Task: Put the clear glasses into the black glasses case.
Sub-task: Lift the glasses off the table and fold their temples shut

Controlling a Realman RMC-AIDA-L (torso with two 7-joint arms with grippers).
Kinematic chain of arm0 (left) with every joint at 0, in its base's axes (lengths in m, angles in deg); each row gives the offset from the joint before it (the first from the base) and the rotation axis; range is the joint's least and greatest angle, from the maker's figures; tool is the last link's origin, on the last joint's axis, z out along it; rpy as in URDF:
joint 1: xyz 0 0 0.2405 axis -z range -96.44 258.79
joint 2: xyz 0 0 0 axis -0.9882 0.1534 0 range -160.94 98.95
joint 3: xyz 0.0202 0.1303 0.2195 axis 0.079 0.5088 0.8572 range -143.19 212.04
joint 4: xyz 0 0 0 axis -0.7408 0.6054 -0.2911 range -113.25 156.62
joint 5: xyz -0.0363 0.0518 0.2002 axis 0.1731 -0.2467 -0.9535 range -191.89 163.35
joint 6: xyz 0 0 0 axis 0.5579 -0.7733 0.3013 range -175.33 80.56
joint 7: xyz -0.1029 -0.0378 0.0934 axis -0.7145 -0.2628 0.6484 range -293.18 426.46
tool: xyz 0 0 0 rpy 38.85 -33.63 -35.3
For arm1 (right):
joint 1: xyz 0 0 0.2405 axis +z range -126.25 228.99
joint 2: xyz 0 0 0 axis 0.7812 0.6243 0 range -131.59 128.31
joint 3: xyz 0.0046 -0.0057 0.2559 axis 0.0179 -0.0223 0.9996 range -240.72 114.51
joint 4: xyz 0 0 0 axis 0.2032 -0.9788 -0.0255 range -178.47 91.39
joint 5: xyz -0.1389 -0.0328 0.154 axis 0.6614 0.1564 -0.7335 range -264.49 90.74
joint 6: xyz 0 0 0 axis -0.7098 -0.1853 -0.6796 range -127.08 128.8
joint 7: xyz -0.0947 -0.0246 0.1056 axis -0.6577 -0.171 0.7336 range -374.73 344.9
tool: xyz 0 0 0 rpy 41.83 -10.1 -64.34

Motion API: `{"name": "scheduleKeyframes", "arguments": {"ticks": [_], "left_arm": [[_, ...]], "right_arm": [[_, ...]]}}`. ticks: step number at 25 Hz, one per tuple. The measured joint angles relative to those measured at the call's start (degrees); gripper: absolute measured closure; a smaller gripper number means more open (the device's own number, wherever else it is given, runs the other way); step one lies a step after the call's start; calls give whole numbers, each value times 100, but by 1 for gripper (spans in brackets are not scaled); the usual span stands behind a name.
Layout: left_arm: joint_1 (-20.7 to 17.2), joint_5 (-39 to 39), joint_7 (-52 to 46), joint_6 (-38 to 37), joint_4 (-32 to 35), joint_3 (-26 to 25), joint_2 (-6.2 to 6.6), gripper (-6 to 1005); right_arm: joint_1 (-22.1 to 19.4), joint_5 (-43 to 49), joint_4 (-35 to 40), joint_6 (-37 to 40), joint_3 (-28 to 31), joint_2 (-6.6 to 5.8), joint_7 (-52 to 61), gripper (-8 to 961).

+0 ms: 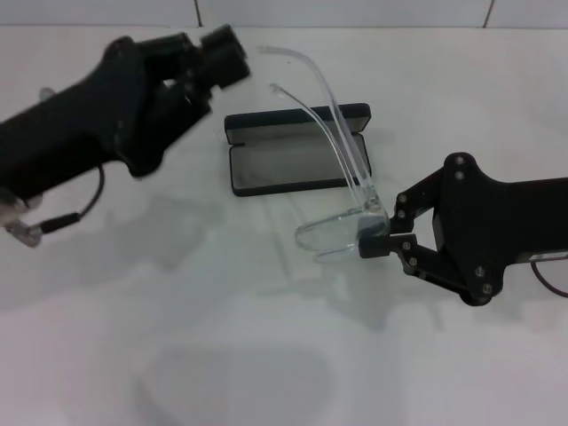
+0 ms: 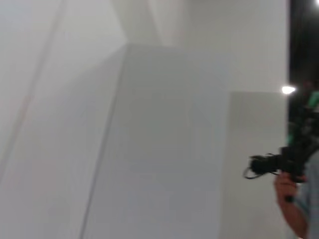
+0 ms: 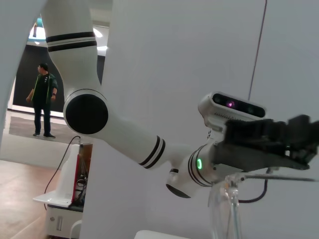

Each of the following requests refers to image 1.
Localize black glasses case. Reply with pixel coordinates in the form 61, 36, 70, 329
224, 102, 373, 199

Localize gripper cable with connector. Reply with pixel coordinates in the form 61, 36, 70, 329
530, 256, 568, 298
0, 163, 108, 250

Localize clear white glasses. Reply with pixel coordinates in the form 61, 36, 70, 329
256, 43, 392, 266

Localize right gripper cable with connector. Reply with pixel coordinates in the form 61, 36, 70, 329
530, 256, 568, 298

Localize left gripper cable with connector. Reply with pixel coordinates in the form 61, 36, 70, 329
0, 163, 108, 250

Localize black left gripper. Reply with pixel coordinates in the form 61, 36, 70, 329
0, 35, 210, 209

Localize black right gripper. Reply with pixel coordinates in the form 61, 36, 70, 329
357, 152, 568, 308

